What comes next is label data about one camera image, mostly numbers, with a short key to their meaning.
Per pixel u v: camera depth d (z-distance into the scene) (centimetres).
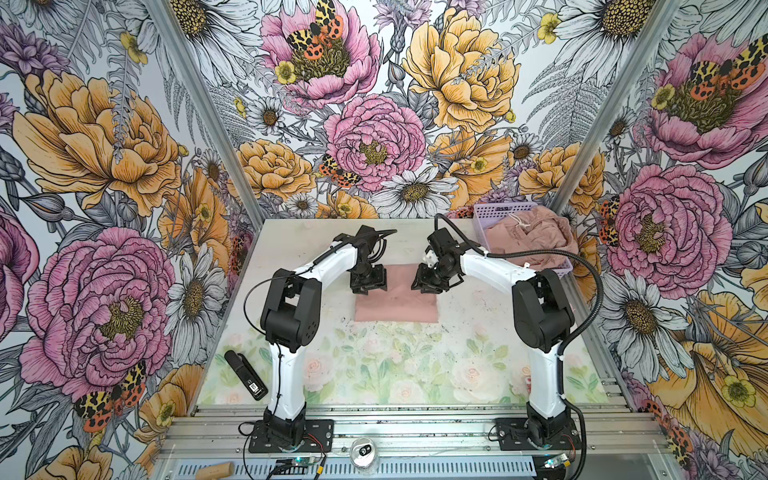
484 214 122
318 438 73
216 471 68
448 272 80
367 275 84
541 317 54
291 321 54
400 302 95
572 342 54
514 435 74
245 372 81
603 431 76
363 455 60
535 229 112
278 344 56
